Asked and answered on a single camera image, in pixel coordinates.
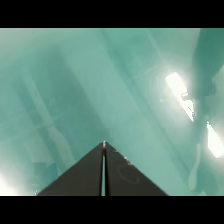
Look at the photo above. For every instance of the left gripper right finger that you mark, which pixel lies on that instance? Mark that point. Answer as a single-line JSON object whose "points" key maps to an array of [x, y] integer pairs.
{"points": [[128, 176]]}

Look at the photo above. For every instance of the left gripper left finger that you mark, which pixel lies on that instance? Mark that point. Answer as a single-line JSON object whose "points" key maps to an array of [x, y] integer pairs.
{"points": [[83, 176]]}

